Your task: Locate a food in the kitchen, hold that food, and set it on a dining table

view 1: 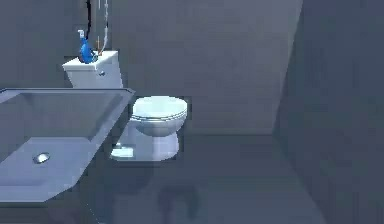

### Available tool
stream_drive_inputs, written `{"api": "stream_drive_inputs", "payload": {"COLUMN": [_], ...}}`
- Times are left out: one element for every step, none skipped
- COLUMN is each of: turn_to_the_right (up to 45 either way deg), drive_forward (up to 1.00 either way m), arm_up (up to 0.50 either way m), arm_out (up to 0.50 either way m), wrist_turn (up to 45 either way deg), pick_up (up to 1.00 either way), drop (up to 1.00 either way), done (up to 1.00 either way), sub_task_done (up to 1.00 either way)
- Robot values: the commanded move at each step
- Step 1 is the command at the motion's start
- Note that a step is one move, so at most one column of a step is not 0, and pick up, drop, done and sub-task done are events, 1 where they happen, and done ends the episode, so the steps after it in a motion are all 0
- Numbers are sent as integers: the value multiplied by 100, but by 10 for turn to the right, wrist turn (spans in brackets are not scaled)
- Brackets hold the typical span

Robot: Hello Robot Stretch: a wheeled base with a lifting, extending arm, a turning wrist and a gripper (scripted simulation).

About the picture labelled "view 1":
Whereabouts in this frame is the white toilet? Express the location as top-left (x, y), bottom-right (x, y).
top-left (61, 50), bottom-right (189, 162)

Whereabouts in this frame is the blue spray bottle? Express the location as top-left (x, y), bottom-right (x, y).
top-left (77, 29), bottom-right (99, 65)

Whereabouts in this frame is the grey sink basin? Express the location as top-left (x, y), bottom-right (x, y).
top-left (0, 87), bottom-right (136, 204)

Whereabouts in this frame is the pale hanging chain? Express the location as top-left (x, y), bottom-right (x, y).
top-left (97, 0), bottom-right (111, 56)

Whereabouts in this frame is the black hanging cable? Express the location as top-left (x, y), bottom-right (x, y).
top-left (84, 0), bottom-right (93, 40)

